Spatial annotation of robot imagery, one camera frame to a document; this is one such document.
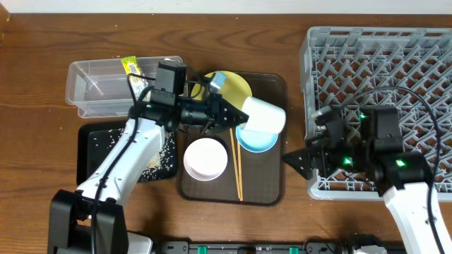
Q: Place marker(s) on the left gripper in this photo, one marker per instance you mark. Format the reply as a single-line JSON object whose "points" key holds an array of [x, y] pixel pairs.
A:
{"points": [[217, 111]]}

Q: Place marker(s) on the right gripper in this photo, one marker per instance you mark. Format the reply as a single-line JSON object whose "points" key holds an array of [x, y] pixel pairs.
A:
{"points": [[323, 155]]}

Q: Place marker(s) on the white cup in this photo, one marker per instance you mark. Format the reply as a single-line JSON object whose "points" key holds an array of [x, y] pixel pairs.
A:
{"points": [[263, 116]]}

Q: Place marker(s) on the blue bowl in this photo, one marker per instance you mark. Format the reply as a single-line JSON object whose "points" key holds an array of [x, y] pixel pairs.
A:
{"points": [[254, 141]]}

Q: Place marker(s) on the pink bowl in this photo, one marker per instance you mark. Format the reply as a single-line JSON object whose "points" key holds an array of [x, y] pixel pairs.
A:
{"points": [[205, 159]]}

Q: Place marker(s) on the green snack wrapper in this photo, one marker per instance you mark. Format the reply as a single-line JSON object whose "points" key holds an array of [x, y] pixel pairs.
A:
{"points": [[135, 75]]}

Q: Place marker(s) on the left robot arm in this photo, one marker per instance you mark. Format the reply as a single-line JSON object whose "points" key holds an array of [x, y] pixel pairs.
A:
{"points": [[91, 219]]}

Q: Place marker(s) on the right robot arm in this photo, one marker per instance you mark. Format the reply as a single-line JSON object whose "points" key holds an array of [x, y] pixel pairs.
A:
{"points": [[403, 179]]}

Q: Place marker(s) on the grey dishwasher rack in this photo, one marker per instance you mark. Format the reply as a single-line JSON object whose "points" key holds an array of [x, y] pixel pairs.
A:
{"points": [[409, 68]]}

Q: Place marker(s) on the black waste tray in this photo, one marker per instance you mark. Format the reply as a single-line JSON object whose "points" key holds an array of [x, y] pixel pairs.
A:
{"points": [[83, 134]]}

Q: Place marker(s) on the yellow plate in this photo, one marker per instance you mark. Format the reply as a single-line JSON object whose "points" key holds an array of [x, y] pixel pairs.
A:
{"points": [[235, 89]]}

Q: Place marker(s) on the right wooden chopstick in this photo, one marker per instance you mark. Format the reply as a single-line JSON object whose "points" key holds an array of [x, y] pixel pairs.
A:
{"points": [[239, 167]]}

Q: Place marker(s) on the wooden chopstick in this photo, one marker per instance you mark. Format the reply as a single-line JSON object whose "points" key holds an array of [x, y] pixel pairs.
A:
{"points": [[239, 167], [236, 171]]}

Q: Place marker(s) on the brown serving tray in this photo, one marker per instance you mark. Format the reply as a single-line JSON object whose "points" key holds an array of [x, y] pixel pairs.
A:
{"points": [[262, 173]]}

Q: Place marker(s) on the left wooden chopstick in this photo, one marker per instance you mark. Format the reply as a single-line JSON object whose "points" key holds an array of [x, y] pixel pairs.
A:
{"points": [[236, 171]]}

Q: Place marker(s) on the clear plastic bin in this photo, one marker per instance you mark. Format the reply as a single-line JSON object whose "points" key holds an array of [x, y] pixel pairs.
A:
{"points": [[98, 88]]}

